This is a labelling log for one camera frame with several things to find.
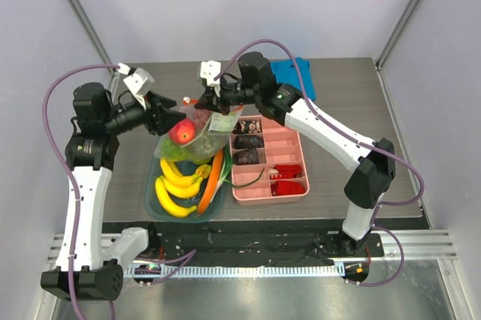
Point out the green onion stalk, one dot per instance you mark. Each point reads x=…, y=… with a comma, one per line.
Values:
x=237, y=178

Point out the red pepper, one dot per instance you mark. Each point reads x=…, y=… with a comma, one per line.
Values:
x=183, y=132

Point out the purple grape bunch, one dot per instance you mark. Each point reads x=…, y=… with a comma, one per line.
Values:
x=200, y=118

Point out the yellow banana upper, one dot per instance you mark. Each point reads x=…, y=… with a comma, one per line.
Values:
x=173, y=174

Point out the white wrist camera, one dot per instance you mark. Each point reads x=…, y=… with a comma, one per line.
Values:
x=209, y=73
x=138, y=81

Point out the green apple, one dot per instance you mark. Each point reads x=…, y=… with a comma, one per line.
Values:
x=232, y=118

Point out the dark floral rolled sock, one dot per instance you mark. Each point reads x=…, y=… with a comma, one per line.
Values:
x=248, y=141

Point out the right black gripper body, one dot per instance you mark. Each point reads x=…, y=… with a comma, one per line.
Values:
x=219, y=95

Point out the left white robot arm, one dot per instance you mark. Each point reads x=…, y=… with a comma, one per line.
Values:
x=84, y=269

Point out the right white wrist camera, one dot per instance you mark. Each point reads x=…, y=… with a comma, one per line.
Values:
x=209, y=73

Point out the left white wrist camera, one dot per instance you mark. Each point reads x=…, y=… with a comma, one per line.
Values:
x=138, y=81

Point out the green grape bunch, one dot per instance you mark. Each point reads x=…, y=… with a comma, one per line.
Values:
x=173, y=152

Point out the yellow green bell pepper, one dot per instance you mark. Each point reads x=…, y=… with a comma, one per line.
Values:
x=203, y=171

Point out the teal plastic fruit bin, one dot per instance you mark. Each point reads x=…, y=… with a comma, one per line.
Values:
x=186, y=167

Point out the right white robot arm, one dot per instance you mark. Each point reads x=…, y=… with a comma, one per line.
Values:
x=368, y=162

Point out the clear zip top bag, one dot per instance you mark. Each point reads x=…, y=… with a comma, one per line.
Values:
x=215, y=126

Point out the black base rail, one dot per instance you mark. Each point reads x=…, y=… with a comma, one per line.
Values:
x=265, y=243

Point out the blue folded cloth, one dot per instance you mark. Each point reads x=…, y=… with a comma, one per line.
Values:
x=285, y=72

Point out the orange carrot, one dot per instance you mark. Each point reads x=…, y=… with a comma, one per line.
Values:
x=211, y=182

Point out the dotted dark rolled sock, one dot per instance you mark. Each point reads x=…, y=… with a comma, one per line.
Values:
x=246, y=157

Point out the yellow banana lower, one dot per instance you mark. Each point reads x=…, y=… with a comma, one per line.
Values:
x=168, y=204

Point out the rose pattern rolled sock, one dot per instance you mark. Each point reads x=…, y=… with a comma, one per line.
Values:
x=249, y=126

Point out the slotted cable duct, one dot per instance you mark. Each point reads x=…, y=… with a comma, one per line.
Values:
x=189, y=272

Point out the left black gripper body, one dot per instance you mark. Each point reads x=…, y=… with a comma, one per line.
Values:
x=128, y=116

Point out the pink divided organizer tray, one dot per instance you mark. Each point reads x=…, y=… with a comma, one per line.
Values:
x=282, y=146

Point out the yellow banana middle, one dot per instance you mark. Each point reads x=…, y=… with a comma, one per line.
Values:
x=183, y=192

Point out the yellow banana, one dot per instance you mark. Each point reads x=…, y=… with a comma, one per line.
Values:
x=168, y=204
x=173, y=174
x=183, y=192

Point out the green netted melon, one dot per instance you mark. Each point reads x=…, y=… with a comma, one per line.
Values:
x=203, y=148

